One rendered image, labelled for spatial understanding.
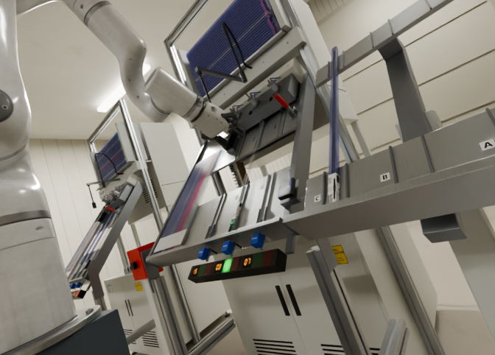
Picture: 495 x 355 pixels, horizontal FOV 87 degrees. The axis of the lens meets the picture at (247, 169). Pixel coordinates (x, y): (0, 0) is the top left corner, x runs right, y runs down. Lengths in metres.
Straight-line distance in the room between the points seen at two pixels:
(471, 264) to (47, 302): 0.68
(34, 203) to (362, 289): 0.88
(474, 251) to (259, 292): 0.83
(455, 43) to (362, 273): 2.94
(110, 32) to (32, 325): 0.65
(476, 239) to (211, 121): 0.67
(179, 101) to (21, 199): 0.44
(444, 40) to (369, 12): 0.85
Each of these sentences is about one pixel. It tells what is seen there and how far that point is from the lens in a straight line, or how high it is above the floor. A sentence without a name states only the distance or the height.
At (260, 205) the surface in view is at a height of 0.77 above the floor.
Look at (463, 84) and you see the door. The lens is 3.47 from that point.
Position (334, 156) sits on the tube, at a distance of 0.46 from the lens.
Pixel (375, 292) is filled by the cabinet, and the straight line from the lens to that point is 0.97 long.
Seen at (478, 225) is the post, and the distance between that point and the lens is 0.57.
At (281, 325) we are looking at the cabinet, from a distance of 1.22.
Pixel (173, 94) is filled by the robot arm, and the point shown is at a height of 1.14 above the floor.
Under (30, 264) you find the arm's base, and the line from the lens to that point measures 0.53.
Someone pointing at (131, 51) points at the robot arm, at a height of 1.27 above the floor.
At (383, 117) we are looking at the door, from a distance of 3.42.
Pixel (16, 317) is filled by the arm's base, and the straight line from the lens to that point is 0.53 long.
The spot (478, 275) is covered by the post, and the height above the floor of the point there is 0.55.
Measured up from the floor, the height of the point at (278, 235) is 0.69.
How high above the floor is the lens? 0.79
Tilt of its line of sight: 7 degrees up
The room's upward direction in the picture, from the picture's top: 20 degrees counter-clockwise
